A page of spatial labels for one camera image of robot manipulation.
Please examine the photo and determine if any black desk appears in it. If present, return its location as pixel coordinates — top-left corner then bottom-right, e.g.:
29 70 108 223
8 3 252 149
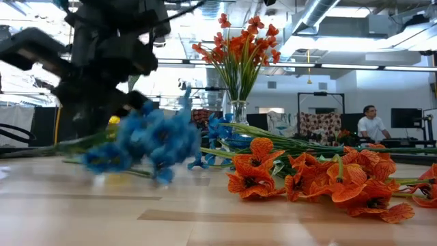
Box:
379 137 437 148

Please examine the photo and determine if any yellow glass vase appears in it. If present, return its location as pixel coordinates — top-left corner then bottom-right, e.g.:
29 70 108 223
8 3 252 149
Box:
106 115 122 141

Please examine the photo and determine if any black partition panel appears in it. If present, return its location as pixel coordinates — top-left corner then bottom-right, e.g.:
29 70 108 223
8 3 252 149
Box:
29 107 69 148
341 112 363 133

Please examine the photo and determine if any yellow extension cord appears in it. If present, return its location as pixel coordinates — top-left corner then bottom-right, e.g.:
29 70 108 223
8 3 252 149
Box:
53 105 63 147

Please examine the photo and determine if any red patterned cloth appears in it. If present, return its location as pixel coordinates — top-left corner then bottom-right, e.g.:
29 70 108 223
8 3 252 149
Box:
191 108 214 133

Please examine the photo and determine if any white cloth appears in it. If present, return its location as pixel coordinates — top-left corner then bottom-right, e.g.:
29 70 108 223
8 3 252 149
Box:
266 111 300 137

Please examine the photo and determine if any black camera stand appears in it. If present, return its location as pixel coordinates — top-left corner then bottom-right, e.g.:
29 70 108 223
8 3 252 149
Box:
422 114 435 141

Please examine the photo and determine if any ceiling light strip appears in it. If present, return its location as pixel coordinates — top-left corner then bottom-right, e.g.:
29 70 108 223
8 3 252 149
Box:
320 63 437 72
156 58 212 68

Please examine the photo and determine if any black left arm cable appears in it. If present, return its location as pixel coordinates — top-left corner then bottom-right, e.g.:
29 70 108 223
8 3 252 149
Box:
0 123 37 144

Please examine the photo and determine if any large smooth silver duct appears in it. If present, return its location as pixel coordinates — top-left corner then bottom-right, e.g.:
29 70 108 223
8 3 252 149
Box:
292 0 342 35

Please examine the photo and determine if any black computer monitor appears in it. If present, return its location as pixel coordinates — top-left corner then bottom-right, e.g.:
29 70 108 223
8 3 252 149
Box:
391 107 423 129

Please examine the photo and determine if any orange artificial flower bunch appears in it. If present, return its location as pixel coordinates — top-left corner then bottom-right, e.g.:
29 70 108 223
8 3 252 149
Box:
191 12 283 103
227 137 437 225

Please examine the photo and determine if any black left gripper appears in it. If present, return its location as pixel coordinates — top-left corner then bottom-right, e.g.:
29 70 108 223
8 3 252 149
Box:
54 33 160 137

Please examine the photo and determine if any white curtain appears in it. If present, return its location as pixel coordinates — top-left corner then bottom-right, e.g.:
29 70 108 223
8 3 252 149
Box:
0 105 35 146

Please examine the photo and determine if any clear glass vase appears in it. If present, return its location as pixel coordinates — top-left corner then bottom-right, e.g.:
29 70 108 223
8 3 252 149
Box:
230 100 249 126

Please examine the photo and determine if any person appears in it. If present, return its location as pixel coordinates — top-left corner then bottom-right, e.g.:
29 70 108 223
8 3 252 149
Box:
356 105 393 143

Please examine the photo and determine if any black aluminium table frame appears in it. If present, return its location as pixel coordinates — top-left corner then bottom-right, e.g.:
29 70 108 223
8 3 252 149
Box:
0 147 437 165

